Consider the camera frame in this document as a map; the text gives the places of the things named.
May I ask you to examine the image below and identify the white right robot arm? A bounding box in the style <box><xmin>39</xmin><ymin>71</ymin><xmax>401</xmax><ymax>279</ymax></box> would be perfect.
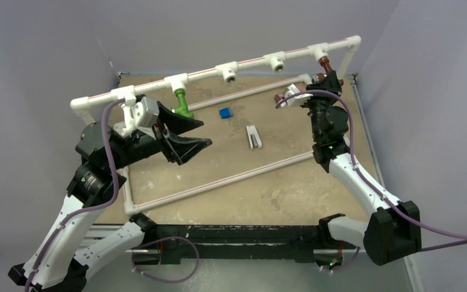
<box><xmin>304</xmin><ymin>71</ymin><xmax>422</xmax><ymax>266</ymax></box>

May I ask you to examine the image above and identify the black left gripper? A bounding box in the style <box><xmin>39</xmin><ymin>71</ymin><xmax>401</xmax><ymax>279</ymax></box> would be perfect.
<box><xmin>109</xmin><ymin>101</ymin><xmax>212</xmax><ymax>169</ymax></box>

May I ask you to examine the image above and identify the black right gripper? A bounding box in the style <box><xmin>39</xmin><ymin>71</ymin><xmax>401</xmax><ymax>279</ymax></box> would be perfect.
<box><xmin>298</xmin><ymin>71</ymin><xmax>342</xmax><ymax>141</ymax></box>

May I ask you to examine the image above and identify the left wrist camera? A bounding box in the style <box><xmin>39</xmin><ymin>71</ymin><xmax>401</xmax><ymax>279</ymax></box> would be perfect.
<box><xmin>131</xmin><ymin>96</ymin><xmax>160</xmax><ymax>138</ymax></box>

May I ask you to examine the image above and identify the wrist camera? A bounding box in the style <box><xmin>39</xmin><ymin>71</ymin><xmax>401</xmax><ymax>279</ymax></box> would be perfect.
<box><xmin>131</xmin><ymin>96</ymin><xmax>160</xmax><ymax>138</ymax></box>
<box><xmin>280</xmin><ymin>84</ymin><xmax>313</xmax><ymax>107</ymax></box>

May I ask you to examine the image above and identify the white water faucet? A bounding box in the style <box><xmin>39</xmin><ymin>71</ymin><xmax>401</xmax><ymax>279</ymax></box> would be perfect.
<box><xmin>112</xmin><ymin>103</ymin><xmax>137</xmax><ymax>137</ymax></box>

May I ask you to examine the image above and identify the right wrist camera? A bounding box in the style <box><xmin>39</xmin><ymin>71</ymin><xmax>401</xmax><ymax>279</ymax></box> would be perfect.
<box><xmin>280</xmin><ymin>84</ymin><xmax>313</xmax><ymax>107</ymax></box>

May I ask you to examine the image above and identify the white stapler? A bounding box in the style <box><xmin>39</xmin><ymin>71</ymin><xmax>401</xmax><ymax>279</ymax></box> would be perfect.
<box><xmin>246</xmin><ymin>125</ymin><xmax>262</xmax><ymax>150</ymax></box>

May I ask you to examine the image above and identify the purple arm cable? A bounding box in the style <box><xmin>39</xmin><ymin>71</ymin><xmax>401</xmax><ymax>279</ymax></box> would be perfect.
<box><xmin>275</xmin><ymin>89</ymin><xmax>467</xmax><ymax>275</ymax></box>
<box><xmin>23</xmin><ymin>99</ymin><xmax>201</xmax><ymax>292</ymax></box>

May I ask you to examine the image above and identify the pink capped colourful can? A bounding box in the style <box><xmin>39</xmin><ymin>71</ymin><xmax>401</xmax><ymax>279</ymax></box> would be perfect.
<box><xmin>274</xmin><ymin>94</ymin><xmax>286</xmax><ymax>106</ymax></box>

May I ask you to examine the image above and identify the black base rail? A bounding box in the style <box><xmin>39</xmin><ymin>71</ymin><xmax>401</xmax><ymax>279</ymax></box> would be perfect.
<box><xmin>84</xmin><ymin>223</ymin><xmax>413</xmax><ymax>267</ymax></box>

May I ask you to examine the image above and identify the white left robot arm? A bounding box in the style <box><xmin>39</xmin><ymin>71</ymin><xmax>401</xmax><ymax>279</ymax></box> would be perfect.
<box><xmin>8</xmin><ymin>98</ymin><xmax>212</xmax><ymax>291</ymax></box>

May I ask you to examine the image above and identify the brown water faucet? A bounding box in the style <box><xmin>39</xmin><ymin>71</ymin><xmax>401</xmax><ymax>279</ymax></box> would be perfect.
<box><xmin>313</xmin><ymin>57</ymin><xmax>344</xmax><ymax>87</ymax></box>

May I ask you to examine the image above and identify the white PVC pipe frame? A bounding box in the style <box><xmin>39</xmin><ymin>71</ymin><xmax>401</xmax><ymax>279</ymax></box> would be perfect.
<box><xmin>70</xmin><ymin>35</ymin><xmax>362</xmax><ymax>215</ymax></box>

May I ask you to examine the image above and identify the green water faucet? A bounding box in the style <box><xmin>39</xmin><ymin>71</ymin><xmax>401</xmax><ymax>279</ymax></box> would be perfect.
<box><xmin>172</xmin><ymin>89</ymin><xmax>194</xmax><ymax>119</ymax></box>

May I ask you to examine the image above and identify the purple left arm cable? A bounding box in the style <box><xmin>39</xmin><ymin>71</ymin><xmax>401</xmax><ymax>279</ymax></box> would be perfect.
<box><xmin>23</xmin><ymin>99</ymin><xmax>201</xmax><ymax>292</ymax></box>

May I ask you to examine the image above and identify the blue cube block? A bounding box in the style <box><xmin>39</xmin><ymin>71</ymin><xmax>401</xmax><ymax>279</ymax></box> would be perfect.
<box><xmin>219</xmin><ymin>107</ymin><xmax>233</xmax><ymax>119</ymax></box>

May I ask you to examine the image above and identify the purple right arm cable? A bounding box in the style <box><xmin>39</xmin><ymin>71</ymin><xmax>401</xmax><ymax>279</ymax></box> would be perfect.
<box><xmin>275</xmin><ymin>89</ymin><xmax>467</xmax><ymax>275</ymax></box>

